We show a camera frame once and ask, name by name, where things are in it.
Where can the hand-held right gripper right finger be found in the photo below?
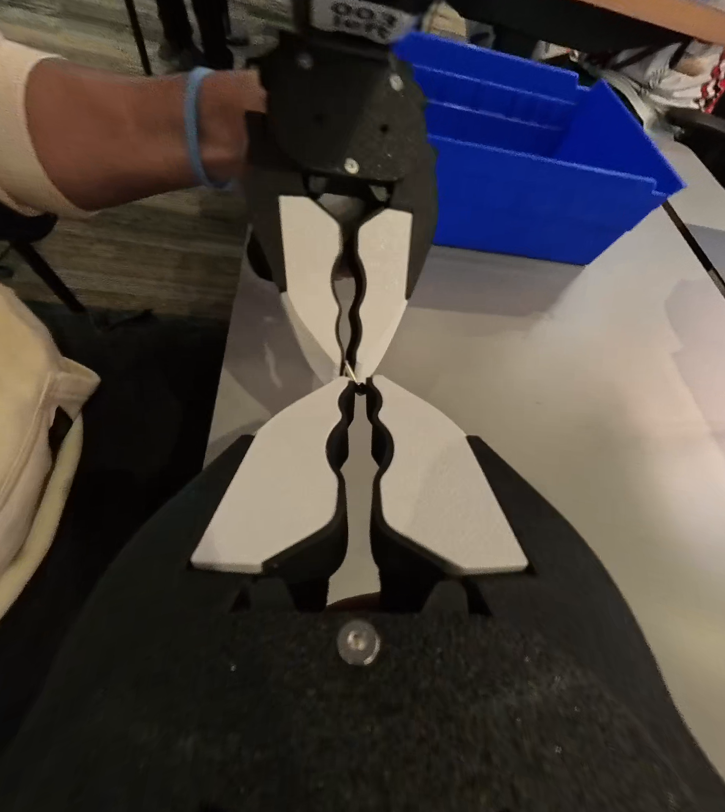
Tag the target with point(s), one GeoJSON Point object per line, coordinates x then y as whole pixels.
{"type": "Point", "coordinates": [438, 495]}

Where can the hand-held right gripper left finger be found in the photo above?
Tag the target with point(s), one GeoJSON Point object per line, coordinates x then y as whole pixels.
{"type": "Point", "coordinates": [273, 495]}

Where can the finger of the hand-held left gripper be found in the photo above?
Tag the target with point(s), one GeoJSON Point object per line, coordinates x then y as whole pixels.
{"type": "Point", "coordinates": [385, 273]}
{"type": "Point", "coordinates": [308, 266]}

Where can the silver m3 bolt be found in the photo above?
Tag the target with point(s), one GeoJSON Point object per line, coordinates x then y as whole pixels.
{"type": "Point", "coordinates": [350, 372]}

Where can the blue plastic parts bin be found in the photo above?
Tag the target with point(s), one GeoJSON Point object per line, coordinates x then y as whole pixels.
{"type": "Point", "coordinates": [527, 190]}

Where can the person's left forearm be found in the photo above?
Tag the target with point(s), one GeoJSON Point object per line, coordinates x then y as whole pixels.
{"type": "Point", "coordinates": [115, 139]}

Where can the person's left hand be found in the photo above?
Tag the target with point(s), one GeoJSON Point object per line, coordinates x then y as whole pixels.
{"type": "Point", "coordinates": [232, 127]}

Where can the blue wristband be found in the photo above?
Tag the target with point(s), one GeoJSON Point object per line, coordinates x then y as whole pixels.
{"type": "Point", "coordinates": [192, 127]}

